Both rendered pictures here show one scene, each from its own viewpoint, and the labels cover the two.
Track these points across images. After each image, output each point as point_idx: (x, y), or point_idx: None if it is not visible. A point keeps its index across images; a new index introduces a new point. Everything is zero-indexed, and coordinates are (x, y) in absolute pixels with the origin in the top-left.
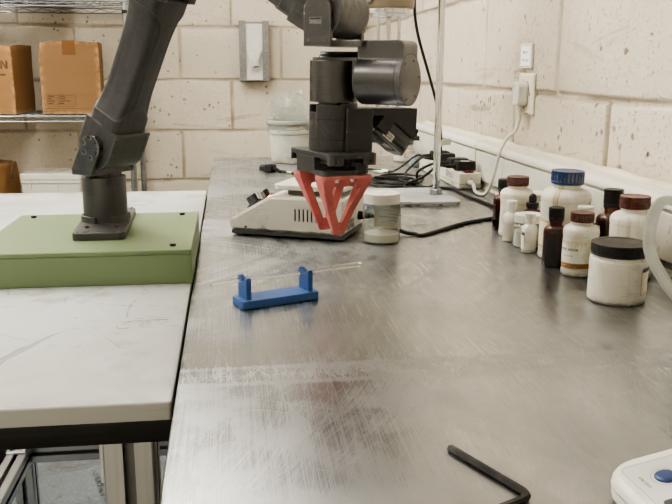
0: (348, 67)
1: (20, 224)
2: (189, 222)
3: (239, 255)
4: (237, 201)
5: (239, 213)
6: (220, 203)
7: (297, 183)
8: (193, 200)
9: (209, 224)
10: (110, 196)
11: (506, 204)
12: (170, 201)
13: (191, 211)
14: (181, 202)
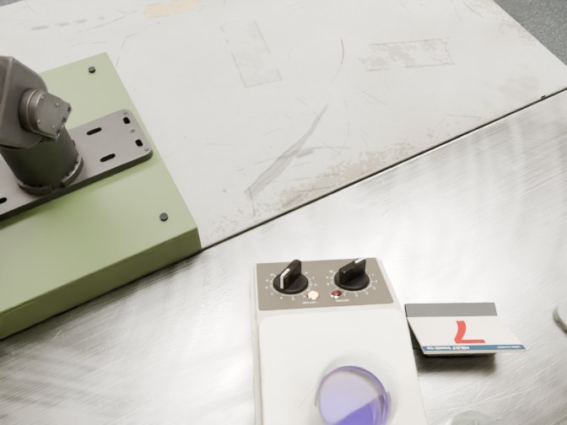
0: None
1: (45, 81)
2: (102, 257)
3: (107, 357)
4: (521, 162)
5: (254, 273)
6: (488, 147)
7: (288, 355)
8: (486, 103)
9: (315, 211)
10: (6, 161)
11: None
12: (458, 81)
13: (400, 142)
14: (460, 97)
